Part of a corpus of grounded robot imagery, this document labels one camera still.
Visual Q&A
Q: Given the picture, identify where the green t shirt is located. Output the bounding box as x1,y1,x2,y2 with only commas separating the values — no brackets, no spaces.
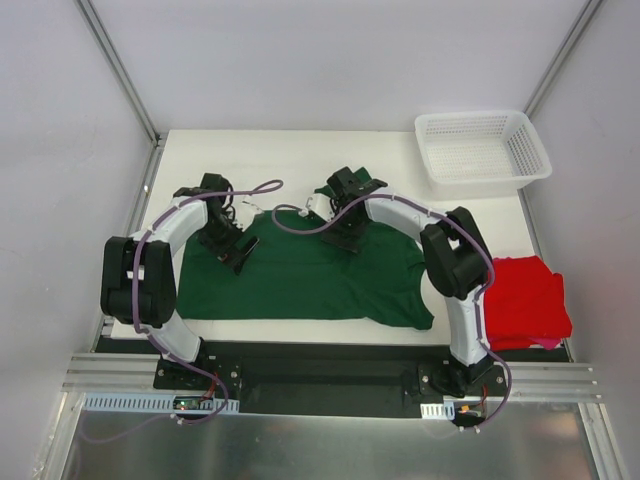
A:
177,212,434,331

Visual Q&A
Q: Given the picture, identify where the white plastic basket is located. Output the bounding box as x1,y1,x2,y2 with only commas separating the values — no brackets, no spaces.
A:
414,110,552,200

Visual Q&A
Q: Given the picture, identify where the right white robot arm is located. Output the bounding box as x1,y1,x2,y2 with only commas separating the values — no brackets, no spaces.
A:
306,167,493,398

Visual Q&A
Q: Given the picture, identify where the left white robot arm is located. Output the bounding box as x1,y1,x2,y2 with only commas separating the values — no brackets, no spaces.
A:
100,173,262,389

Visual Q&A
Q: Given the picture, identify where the red folded t shirt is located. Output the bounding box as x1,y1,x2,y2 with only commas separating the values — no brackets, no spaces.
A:
484,256,572,352

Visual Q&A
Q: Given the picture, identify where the pink folded t shirt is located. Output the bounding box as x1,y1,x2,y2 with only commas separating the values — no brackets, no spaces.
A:
531,338,562,350

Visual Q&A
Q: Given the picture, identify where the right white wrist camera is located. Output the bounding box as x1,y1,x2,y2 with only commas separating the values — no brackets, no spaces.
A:
300,194,334,222

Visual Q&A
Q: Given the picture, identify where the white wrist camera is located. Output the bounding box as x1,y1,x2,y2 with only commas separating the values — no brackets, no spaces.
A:
240,199,264,217
300,194,334,222

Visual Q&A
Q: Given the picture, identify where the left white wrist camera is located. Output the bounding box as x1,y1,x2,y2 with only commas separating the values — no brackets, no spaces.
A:
240,199,264,217

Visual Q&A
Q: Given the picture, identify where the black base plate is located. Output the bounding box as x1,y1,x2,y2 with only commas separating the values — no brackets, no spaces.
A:
153,341,507,418

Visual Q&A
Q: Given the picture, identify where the left white cable duct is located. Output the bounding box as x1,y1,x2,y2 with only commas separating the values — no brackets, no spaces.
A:
84,393,240,415

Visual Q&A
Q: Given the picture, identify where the white cable duct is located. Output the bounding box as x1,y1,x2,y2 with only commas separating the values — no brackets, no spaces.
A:
420,401,455,421
84,393,240,415

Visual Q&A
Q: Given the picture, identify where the aluminium frame rail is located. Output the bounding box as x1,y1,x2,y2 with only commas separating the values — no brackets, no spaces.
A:
62,353,605,403

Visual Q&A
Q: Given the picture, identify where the right white cable duct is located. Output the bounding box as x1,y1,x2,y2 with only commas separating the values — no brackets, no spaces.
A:
420,401,455,421

